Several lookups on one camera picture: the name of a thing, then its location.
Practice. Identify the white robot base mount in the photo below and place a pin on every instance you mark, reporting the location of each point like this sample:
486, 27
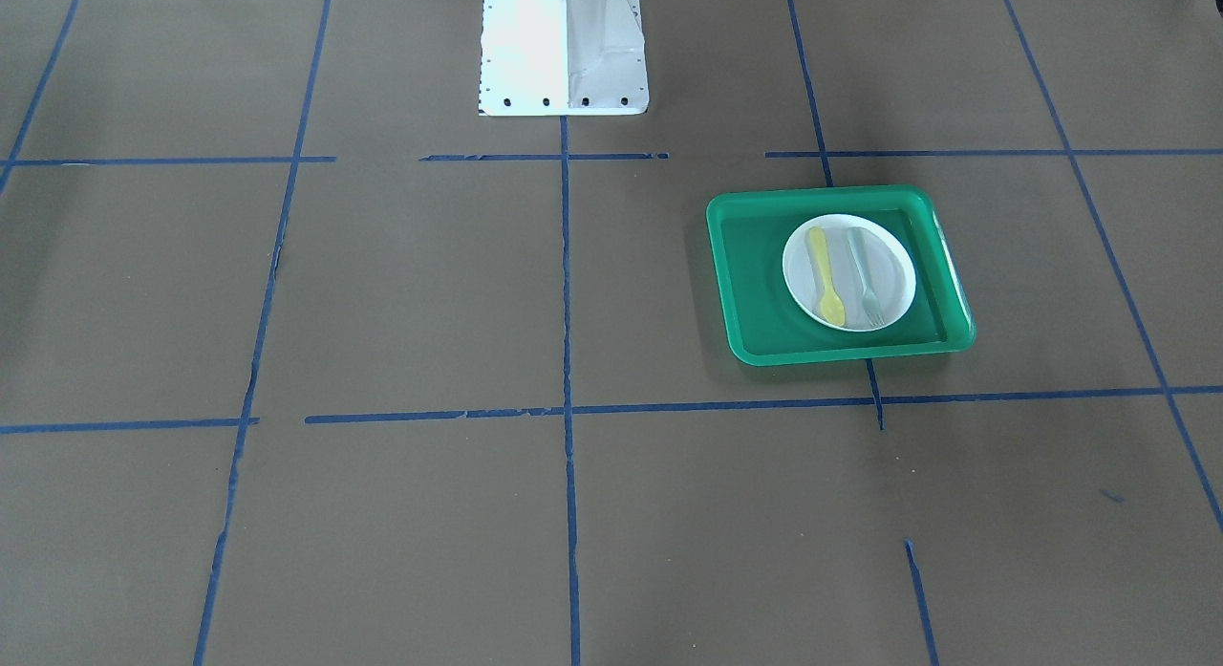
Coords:
549, 58

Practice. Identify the yellow plastic spoon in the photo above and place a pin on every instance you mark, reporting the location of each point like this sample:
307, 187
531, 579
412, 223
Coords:
830, 305

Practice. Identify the green plastic tray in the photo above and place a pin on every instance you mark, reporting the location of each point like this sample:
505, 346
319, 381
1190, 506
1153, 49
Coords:
766, 328

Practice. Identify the white round plate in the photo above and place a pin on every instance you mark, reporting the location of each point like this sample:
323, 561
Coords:
891, 268

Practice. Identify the grey plastic fork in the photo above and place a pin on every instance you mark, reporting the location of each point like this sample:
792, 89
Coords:
871, 308

